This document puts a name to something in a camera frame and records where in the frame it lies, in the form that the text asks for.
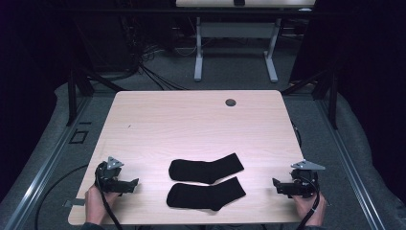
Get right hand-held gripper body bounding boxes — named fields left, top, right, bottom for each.
left=290, top=158, right=327, bottom=198

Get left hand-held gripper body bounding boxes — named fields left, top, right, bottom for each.
left=94, top=155, right=125, bottom=194

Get black sock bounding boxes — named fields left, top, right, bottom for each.
left=168, top=152, right=245, bottom=185
left=166, top=176, right=247, bottom=212

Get person's right hand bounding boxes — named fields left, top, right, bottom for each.
left=292, top=195, right=327, bottom=227

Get person's left hand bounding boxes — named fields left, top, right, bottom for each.
left=83, top=184, right=121, bottom=225

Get black metal stand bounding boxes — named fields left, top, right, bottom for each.
left=65, top=61, right=128, bottom=127
left=281, top=63, right=340, bottom=130

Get white-legged background desk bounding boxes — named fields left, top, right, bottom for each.
left=174, top=0, right=317, bottom=84

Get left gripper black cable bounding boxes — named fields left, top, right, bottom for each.
left=95, top=173, right=124, bottom=230

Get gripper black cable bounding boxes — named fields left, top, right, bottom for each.
left=95, top=173, right=124, bottom=230
left=296, top=180, right=321, bottom=230

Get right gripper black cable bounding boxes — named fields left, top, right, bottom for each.
left=296, top=180, right=321, bottom=230

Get metal table bracket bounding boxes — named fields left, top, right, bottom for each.
left=62, top=197, right=86, bottom=208

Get aluminium floor rail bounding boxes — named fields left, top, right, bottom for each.
left=0, top=95, right=94, bottom=230
left=315, top=99, right=388, bottom=230

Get black floor cable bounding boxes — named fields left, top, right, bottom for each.
left=34, top=164, right=90, bottom=230

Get bundle of black floor cables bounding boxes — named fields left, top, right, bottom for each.
left=125, top=18, right=190, bottom=92

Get black horizontal frame bar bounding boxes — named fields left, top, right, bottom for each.
left=61, top=7, right=341, bottom=17

